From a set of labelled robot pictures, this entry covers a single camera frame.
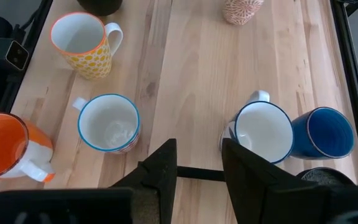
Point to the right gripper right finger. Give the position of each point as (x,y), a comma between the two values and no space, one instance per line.
(259,193)

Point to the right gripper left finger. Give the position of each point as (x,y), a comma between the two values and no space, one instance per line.
(154,186)

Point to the white mug dark blue rim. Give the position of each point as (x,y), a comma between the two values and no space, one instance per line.
(263,130)

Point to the glossy blue mug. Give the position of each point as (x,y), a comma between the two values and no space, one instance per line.
(325,133)

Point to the yellow white patterned mug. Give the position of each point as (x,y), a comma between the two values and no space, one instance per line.
(89,62)

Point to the orange and white mug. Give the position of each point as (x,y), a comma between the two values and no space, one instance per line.
(2,143)

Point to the pink white patterned mug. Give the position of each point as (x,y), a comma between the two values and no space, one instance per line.
(242,11)

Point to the black mug red inside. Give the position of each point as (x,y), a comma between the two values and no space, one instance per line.
(99,6)

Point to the potted green plant black pot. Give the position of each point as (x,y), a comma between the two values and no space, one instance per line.
(322,177)

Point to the black metal rig frame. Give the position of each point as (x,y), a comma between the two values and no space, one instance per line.
(354,93)

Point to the black table-level camera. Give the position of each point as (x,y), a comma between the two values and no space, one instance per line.
(15,54)

